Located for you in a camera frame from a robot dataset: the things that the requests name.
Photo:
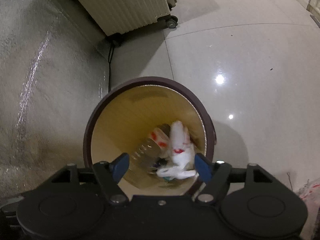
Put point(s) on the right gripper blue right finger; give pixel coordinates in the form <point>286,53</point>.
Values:
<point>215,176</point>

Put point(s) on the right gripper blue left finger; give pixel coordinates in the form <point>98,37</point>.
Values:
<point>109,175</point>

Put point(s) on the white plastic bag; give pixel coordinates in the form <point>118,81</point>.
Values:
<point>181,154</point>
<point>310,191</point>

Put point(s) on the clear plastic bottle red label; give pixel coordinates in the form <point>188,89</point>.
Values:
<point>152,151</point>

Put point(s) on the brown round trash bin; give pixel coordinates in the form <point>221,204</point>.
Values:
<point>124,118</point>

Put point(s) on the beige ribbed suitcase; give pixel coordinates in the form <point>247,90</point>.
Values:
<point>122,16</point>

